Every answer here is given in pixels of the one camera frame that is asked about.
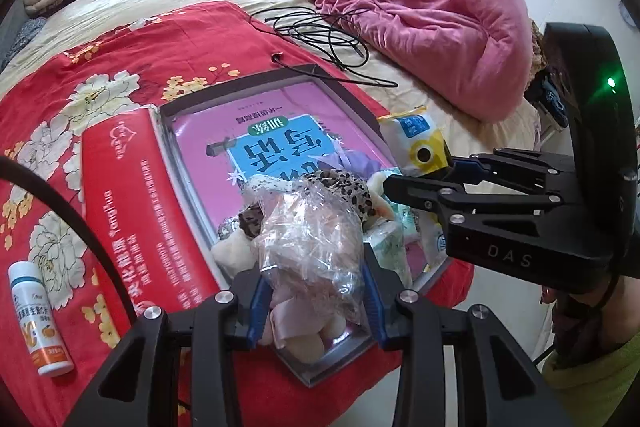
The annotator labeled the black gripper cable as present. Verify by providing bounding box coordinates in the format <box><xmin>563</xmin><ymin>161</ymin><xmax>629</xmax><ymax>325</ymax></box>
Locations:
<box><xmin>0</xmin><ymin>156</ymin><xmax>141</xmax><ymax>323</ymax></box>

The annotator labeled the beige rabbit plush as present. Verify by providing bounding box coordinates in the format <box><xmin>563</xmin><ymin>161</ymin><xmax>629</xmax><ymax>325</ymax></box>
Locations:
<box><xmin>367</xmin><ymin>169</ymin><xmax>406</xmax><ymax>218</ymax></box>

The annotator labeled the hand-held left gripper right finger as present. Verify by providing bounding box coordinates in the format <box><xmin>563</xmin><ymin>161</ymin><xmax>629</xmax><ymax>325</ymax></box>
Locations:
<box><xmin>362</xmin><ymin>243</ymin><xmax>576</xmax><ymax>427</ymax></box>

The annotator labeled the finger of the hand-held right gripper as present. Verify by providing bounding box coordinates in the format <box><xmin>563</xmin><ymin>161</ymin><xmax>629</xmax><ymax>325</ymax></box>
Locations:
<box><xmin>382</xmin><ymin>172</ymin><xmax>566</xmax><ymax>229</ymax></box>
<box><xmin>449</xmin><ymin>147</ymin><xmax>577</xmax><ymax>188</ymax></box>

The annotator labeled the green pocket tissue pack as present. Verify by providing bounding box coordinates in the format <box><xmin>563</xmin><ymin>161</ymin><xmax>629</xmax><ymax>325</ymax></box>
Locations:
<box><xmin>362</xmin><ymin>202</ymin><xmax>426</xmax><ymax>288</ymax></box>

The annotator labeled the yellow cartoon tissue pack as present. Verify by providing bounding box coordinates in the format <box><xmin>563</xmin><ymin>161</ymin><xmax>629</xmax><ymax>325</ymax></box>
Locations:
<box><xmin>377</xmin><ymin>106</ymin><xmax>453</xmax><ymax>178</ymax></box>

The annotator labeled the person's green clothing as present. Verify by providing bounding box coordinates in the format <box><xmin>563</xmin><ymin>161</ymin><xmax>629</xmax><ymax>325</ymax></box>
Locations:
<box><xmin>542</xmin><ymin>347</ymin><xmax>633</xmax><ymax>427</ymax></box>

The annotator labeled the silver tassel ornament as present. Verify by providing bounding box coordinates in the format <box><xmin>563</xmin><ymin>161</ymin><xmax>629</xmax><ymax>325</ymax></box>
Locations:
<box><xmin>216</xmin><ymin>214</ymin><xmax>246</xmax><ymax>242</ymax></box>

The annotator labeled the person's right forearm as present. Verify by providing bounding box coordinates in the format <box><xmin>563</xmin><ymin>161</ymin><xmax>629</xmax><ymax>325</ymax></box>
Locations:
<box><xmin>542</xmin><ymin>282</ymin><xmax>618</xmax><ymax>373</ymax></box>

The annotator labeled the pink picture book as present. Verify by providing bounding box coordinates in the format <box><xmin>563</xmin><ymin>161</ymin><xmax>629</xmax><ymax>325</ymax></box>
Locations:
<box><xmin>172</xmin><ymin>82</ymin><xmax>401</xmax><ymax>258</ymax></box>

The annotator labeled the leopard print cloth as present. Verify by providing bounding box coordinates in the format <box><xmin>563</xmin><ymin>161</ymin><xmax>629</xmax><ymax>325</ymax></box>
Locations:
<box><xmin>237</xmin><ymin>169</ymin><xmax>378</xmax><ymax>240</ymax></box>

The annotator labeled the pink duvet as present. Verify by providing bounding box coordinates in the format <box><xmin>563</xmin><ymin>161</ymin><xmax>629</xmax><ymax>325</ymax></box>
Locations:
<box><xmin>239</xmin><ymin>0</ymin><xmax>533</xmax><ymax>118</ymax></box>

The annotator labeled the purple cloth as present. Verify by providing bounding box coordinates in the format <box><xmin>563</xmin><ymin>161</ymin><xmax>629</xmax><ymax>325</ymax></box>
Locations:
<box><xmin>330</xmin><ymin>149</ymin><xmax>396</xmax><ymax>180</ymax></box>

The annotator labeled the plastic bag of pink masks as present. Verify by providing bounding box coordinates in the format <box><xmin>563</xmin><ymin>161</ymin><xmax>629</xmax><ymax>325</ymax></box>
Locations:
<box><xmin>252</xmin><ymin>189</ymin><xmax>373</xmax><ymax>358</ymax></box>

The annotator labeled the dark blue patterned cloth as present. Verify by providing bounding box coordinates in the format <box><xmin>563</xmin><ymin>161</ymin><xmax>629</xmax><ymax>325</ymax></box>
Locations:
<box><xmin>0</xmin><ymin>17</ymin><xmax>48</xmax><ymax>68</ymax></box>

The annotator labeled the cream bear plush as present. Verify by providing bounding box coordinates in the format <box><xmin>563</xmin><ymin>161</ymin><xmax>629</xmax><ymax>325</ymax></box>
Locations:
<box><xmin>210</xmin><ymin>232</ymin><xmax>351</xmax><ymax>363</ymax></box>

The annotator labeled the red floral blanket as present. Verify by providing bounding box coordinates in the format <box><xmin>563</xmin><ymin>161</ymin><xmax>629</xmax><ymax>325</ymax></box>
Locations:
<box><xmin>0</xmin><ymin>1</ymin><xmax>476</xmax><ymax>427</ymax></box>

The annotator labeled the thin black cable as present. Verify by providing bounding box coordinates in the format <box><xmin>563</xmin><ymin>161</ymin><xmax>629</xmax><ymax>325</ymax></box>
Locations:
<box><xmin>250</xmin><ymin>4</ymin><xmax>398</xmax><ymax>88</ymax></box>

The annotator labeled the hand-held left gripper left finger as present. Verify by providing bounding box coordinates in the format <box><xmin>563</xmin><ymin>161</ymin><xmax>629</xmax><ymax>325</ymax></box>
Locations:
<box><xmin>62</xmin><ymin>267</ymin><xmax>273</xmax><ymax>427</ymax></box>

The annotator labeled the white vitamin bottle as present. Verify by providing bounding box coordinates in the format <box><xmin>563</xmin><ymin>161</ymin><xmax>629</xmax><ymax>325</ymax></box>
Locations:
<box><xmin>7</xmin><ymin>259</ymin><xmax>76</xmax><ymax>378</ymax></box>

